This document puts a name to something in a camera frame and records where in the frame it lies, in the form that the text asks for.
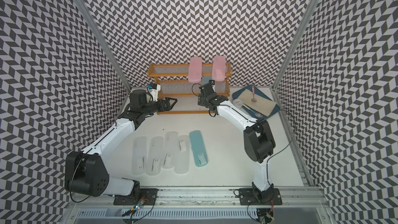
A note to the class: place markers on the clear pencil case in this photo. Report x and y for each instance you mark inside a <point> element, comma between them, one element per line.
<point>139,157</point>
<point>154,160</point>
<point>182,157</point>
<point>170,149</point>

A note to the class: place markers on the large white-handled spoon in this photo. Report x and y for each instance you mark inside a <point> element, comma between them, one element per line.
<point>257,114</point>

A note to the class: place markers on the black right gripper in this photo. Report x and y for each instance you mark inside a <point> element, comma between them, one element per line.
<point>201,101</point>

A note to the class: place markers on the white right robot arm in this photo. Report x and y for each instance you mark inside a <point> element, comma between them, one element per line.
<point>259,142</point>

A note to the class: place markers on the small pink-handled spoon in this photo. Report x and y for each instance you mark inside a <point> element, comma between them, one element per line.
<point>253,94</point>

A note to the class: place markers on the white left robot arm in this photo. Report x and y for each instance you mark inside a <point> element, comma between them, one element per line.
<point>85,171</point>

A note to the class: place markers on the teal pencil case with label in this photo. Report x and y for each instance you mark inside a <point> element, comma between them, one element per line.
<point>198,148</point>

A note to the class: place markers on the aluminium corner post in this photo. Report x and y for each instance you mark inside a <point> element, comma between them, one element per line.
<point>308,13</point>
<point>83,9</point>

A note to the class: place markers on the teal plastic tray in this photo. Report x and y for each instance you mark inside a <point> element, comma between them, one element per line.
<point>258,92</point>

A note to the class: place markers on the aluminium corner post left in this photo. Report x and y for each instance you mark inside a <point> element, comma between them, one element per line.
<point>83,9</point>

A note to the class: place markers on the beige cloth napkin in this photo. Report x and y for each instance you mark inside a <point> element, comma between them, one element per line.
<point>262,105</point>

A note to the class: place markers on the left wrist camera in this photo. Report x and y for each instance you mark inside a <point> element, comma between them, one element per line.
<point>153,92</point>

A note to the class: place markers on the pink pencil case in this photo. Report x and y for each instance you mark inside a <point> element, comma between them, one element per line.
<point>195,70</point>
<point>219,68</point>

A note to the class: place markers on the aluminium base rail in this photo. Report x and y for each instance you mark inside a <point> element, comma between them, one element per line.
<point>207,205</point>

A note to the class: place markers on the teal pencil case plain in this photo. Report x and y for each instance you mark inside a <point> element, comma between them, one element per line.
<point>206,79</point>

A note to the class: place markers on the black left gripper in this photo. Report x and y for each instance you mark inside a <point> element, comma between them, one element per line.
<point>168,107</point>

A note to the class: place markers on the wooden three-tier shelf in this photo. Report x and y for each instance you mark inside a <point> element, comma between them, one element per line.
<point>173,79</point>

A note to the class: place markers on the aluminium corner post right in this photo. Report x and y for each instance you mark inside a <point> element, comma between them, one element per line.
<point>308,13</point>

